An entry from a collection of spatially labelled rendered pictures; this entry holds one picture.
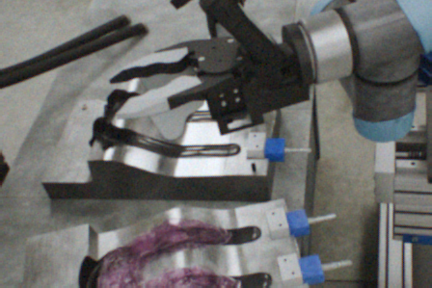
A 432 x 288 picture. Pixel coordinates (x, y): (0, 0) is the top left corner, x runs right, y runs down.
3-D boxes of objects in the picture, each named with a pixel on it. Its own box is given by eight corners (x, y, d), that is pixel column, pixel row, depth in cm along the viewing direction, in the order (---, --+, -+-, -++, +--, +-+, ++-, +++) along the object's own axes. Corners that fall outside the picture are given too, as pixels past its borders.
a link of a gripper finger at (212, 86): (176, 117, 66) (251, 81, 69) (173, 105, 65) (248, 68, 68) (157, 97, 70) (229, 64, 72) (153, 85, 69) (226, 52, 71)
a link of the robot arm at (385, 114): (388, 83, 91) (390, 16, 83) (426, 138, 83) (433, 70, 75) (333, 99, 90) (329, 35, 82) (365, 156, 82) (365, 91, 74)
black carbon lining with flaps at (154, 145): (250, 113, 150) (244, 82, 143) (240, 167, 139) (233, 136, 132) (105, 114, 156) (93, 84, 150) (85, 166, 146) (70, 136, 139)
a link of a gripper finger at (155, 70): (121, 116, 76) (201, 105, 75) (105, 72, 72) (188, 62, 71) (125, 99, 78) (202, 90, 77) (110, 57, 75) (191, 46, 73)
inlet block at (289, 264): (347, 258, 125) (346, 242, 121) (355, 281, 121) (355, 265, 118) (279, 273, 125) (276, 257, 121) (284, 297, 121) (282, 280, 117)
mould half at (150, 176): (282, 116, 158) (276, 73, 148) (270, 202, 140) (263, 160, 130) (85, 117, 167) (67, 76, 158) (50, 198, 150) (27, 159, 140)
